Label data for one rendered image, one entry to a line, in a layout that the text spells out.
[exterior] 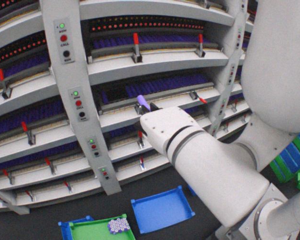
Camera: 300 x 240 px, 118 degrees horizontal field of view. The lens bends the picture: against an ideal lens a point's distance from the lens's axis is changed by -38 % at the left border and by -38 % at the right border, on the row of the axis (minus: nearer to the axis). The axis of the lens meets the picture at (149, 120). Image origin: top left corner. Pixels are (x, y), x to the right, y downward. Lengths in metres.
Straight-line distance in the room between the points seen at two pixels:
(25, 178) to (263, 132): 0.86
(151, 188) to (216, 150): 0.78
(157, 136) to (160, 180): 0.74
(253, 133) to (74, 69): 0.43
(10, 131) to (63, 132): 0.25
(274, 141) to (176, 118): 0.19
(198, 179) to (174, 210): 0.71
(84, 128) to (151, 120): 0.29
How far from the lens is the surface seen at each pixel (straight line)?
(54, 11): 0.42
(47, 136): 0.58
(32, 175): 0.79
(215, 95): 0.78
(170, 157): 0.24
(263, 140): 0.25
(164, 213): 0.89
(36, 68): 0.51
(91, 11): 0.42
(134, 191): 0.95
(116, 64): 0.46
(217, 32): 0.79
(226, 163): 0.19
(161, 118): 0.29
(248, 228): 0.57
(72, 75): 0.43
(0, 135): 0.71
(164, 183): 0.97
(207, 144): 0.21
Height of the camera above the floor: 0.87
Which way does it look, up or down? 39 degrees down
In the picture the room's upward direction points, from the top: straight up
